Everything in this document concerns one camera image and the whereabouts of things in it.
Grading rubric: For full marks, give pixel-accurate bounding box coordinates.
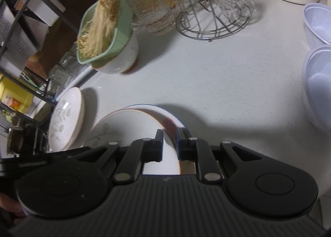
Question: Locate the wire glass rack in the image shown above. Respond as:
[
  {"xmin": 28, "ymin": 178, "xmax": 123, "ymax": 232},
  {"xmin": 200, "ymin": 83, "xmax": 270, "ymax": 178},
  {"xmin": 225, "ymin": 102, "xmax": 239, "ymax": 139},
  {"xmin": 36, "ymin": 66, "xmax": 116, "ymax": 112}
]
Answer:
[{"xmin": 165, "ymin": 0, "xmax": 253, "ymax": 42}]

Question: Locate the black sink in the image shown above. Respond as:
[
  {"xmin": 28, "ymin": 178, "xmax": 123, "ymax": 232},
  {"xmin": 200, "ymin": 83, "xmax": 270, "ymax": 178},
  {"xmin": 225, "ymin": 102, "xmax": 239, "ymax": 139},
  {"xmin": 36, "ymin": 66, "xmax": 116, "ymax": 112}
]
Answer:
[{"xmin": 1, "ymin": 103, "xmax": 54, "ymax": 159}]

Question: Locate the leaf pattern plate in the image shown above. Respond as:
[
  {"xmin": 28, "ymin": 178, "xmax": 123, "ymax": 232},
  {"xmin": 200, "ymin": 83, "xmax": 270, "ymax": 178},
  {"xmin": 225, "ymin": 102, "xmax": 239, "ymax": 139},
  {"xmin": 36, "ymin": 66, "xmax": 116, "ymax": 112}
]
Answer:
[
  {"xmin": 84, "ymin": 109, "xmax": 181, "ymax": 175},
  {"xmin": 48, "ymin": 87, "xmax": 85, "ymax": 152}
]

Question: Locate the white bowl under colander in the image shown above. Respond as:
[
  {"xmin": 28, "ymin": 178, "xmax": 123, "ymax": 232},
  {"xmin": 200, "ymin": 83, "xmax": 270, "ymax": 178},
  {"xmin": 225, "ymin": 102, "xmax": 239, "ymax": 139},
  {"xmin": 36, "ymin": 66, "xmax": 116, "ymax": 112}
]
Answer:
[{"xmin": 91, "ymin": 32, "xmax": 139, "ymax": 74}]

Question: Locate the wooden cutting board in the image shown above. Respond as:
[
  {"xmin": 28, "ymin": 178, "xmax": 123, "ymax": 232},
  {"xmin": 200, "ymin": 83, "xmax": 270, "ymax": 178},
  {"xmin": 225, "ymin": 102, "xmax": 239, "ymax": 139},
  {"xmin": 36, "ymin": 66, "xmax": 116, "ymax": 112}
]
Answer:
[{"xmin": 26, "ymin": 0, "xmax": 96, "ymax": 79}]

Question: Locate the pink flower white plate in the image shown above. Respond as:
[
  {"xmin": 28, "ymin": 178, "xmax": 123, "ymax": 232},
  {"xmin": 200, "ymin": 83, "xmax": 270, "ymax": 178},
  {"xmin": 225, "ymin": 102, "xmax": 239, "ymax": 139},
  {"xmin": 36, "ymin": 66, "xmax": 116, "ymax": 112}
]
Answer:
[{"xmin": 126, "ymin": 104, "xmax": 196, "ymax": 175}]

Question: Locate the green colander basket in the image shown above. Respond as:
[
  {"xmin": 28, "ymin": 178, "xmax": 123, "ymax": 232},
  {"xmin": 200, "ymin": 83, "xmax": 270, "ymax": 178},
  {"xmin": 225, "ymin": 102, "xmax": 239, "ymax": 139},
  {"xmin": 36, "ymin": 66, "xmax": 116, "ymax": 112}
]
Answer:
[{"xmin": 76, "ymin": 0, "xmax": 133, "ymax": 65}]

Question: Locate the pale blue bowl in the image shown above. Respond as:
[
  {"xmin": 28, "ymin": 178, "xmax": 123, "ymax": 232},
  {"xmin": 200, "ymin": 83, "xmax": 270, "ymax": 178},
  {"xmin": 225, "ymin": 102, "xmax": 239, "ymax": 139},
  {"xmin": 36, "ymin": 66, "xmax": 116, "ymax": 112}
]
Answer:
[
  {"xmin": 302, "ymin": 3, "xmax": 331, "ymax": 49},
  {"xmin": 302, "ymin": 45, "xmax": 330, "ymax": 135}
]

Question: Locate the yellow detergent jug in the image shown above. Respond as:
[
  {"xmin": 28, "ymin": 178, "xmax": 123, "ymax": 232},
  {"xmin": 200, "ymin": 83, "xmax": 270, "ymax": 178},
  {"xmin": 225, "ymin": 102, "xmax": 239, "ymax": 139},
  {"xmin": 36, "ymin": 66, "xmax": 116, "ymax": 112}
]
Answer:
[{"xmin": 0, "ymin": 75, "xmax": 34, "ymax": 114}]

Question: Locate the dry noodles bundle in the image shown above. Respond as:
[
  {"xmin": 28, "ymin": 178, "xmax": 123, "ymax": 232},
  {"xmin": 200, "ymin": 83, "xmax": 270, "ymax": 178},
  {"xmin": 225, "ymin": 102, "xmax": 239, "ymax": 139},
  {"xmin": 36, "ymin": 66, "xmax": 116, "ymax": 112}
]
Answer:
[{"xmin": 77, "ymin": 0, "xmax": 120, "ymax": 59}]

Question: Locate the person's left hand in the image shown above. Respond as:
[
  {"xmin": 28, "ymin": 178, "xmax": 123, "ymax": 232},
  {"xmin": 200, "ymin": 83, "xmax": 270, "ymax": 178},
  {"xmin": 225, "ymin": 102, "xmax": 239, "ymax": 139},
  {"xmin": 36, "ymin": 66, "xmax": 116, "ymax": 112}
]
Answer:
[{"xmin": 0, "ymin": 193, "xmax": 26, "ymax": 217}]

